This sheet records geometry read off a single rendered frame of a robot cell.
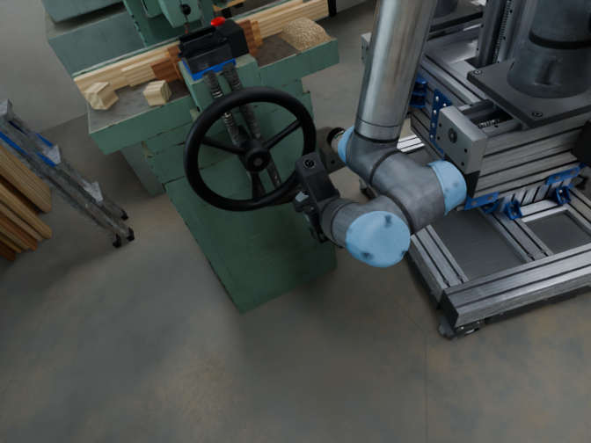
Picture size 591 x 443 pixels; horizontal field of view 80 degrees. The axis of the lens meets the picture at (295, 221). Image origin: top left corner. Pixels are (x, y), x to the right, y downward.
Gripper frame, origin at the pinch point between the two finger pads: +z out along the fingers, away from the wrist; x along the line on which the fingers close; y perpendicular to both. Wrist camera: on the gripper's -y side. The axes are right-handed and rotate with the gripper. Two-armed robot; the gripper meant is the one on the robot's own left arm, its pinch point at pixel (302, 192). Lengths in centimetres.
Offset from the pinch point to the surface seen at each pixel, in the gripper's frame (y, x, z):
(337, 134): -6.7, 18.3, 16.1
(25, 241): -4, -116, 134
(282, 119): -15.3, 6.3, 18.5
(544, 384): 85, 48, -4
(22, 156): -37, -78, 88
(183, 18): -43.6, -7.5, 15.4
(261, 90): -22.6, -1.8, -6.9
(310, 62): -25.4, 16.1, 12.6
